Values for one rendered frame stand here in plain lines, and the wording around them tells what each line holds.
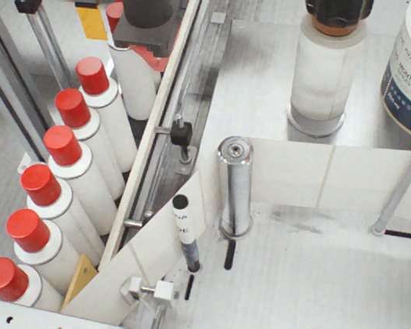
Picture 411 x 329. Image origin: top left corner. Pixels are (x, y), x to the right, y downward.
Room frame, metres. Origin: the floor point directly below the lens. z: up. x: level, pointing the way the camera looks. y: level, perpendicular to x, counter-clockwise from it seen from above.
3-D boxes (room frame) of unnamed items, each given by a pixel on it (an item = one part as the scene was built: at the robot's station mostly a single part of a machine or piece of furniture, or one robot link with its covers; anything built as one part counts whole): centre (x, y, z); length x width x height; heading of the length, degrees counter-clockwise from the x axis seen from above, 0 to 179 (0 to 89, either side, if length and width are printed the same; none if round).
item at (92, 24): (0.48, 0.12, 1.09); 0.03 x 0.01 x 0.06; 73
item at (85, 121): (0.37, 0.14, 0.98); 0.05 x 0.05 x 0.20
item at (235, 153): (0.29, -0.04, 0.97); 0.05 x 0.05 x 0.19
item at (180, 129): (0.44, 0.03, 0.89); 0.03 x 0.03 x 0.12; 73
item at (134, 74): (0.51, 0.09, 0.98); 0.05 x 0.05 x 0.20
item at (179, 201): (0.24, 0.03, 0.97); 0.02 x 0.02 x 0.19
